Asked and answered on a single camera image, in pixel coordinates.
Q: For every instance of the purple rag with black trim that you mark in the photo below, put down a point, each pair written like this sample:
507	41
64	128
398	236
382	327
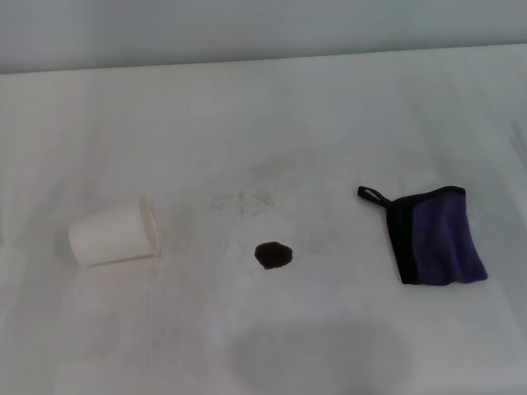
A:
440	243

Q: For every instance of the black water stain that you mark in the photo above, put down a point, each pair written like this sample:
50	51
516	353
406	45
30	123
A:
273	255

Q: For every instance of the white paper cup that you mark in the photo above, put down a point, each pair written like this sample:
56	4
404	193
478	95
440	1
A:
111	236

